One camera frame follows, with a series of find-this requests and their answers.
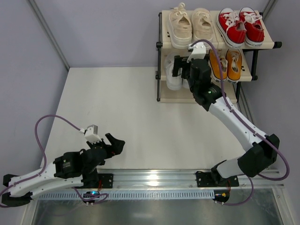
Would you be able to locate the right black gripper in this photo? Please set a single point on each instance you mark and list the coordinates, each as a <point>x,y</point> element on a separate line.
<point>185,69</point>

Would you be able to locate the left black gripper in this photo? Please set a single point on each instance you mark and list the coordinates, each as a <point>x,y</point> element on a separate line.
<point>106,148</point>

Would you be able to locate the white sneaker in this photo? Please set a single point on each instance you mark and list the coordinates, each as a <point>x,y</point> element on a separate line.
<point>185,84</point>
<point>173,83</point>

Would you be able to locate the beige lace sneaker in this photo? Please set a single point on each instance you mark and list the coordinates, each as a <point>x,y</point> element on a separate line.
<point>202,24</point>
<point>179,27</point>

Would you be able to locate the red canvas sneaker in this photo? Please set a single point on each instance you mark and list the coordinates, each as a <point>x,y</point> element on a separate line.
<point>231,28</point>
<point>252,22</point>

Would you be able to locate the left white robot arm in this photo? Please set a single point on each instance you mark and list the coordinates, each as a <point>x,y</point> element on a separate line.
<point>77,169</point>

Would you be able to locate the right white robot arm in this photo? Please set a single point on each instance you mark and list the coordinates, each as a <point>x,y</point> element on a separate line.
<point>260,148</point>

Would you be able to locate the beige three-tier shoe shelf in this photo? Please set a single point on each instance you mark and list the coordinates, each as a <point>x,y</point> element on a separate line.
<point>164,47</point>

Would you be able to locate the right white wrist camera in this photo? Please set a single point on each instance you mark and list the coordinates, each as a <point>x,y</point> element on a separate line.
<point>198,51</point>

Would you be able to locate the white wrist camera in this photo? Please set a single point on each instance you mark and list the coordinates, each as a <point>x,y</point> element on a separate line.
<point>92,132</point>
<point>198,51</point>

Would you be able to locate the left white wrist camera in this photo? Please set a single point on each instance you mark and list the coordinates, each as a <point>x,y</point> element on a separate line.
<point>92,132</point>

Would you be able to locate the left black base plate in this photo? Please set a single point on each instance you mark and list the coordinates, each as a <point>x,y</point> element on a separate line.
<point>105,180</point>

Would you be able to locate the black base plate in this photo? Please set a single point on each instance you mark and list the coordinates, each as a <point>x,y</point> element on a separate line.
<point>105,180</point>
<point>204,179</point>

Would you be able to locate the slotted cable duct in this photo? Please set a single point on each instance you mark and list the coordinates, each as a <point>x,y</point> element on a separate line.
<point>114,195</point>

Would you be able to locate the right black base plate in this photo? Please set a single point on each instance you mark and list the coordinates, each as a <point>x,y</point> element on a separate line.
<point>204,179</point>

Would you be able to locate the aluminium mounting rail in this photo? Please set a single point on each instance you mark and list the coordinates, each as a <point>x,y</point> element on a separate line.
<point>139,179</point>

